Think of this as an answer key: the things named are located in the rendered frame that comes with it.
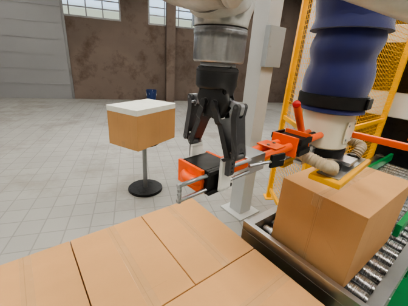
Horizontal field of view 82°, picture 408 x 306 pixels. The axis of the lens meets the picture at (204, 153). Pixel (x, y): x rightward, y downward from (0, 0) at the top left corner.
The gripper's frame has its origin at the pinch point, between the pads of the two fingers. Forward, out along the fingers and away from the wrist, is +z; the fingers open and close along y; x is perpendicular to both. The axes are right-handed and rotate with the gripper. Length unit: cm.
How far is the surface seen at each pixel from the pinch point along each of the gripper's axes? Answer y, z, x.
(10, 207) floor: 238, 128, 38
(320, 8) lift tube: 8, -38, -50
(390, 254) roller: -29, 74, -121
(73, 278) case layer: 60, 73, 19
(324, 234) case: -6, 50, -72
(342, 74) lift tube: -3, -20, -50
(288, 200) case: 15, 44, -74
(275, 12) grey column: 90, -59, -148
